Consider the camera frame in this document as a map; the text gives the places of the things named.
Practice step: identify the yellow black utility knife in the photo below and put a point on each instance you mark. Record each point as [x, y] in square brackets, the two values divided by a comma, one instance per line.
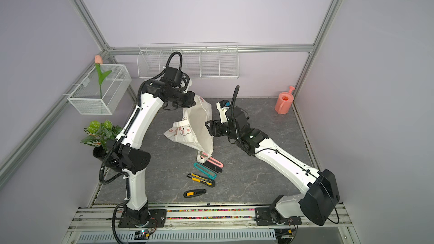
[203, 180]

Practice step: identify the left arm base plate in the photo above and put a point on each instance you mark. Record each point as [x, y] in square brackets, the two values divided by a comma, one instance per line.
[149, 218]

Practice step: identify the pink artificial tulip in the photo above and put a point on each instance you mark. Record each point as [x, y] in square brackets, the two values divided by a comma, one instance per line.
[98, 60]

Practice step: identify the short black yellow knife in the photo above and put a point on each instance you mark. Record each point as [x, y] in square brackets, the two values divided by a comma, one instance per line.
[194, 193]

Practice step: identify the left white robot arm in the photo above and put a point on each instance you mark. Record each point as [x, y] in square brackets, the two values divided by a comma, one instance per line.
[169, 87]

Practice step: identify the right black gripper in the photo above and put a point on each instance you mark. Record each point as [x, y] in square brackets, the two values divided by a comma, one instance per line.
[214, 129]

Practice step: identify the teal utility knife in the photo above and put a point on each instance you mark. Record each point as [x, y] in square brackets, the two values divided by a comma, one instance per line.
[209, 173]

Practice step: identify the pink utility knife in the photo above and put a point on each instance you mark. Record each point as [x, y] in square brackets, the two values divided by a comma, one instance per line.
[213, 160]

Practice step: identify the green potted plant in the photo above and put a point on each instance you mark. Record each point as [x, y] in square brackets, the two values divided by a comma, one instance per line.
[97, 135]

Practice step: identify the white wire wall shelf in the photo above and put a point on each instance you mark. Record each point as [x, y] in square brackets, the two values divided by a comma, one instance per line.
[200, 59]

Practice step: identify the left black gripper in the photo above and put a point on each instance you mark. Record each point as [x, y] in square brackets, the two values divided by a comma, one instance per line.
[191, 101]

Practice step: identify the pink watering can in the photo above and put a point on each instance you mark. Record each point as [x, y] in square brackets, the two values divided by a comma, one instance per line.
[285, 101]

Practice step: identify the white wire basket left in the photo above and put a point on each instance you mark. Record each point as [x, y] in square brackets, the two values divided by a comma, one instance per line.
[85, 96]

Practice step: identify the white vented cable tray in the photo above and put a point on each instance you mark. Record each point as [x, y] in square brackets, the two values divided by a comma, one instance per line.
[199, 236]

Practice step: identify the white cartoon tote bag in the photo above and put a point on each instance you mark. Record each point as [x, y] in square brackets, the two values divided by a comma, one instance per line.
[191, 131]

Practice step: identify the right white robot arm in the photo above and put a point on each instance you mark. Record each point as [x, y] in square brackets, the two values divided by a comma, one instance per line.
[318, 191]

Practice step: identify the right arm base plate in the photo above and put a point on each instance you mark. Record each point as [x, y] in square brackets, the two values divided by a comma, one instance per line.
[264, 216]

